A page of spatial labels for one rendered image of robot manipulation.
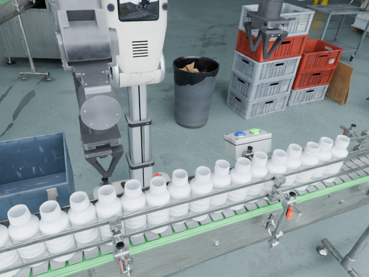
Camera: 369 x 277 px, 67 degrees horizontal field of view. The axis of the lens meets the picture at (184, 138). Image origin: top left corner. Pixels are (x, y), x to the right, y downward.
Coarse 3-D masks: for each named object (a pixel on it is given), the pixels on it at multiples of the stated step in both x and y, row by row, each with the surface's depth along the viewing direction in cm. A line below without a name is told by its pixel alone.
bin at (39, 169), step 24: (0, 144) 109; (24, 144) 112; (48, 144) 116; (0, 168) 114; (24, 168) 119; (48, 168) 123; (0, 192) 116; (24, 192) 89; (48, 192) 92; (72, 192) 105; (0, 216) 91
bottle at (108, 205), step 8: (104, 192) 65; (112, 192) 65; (104, 200) 62; (112, 200) 63; (120, 200) 67; (96, 208) 64; (104, 208) 63; (112, 208) 63; (120, 208) 65; (104, 216) 63; (112, 216) 64; (120, 216) 66; (104, 232) 67
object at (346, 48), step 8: (352, 0) 477; (312, 8) 438; (320, 8) 435; (328, 8) 439; (336, 8) 441; (344, 8) 447; (352, 8) 449; (360, 8) 452; (328, 16) 414; (344, 16) 490; (368, 24) 452; (328, 40) 511; (336, 40) 514; (360, 40) 469; (328, 48) 470; (344, 48) 476; (352, 48) 478; (352, 56) 487
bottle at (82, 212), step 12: (84, 192) 62; (72, 204) 60; (84, 204) 61; (72, 216) 61; (84, 216) 62; (96, 216) 65; (72, 228) 64; (96, 228) 66; (84, 240) 65; (96, 240) 68
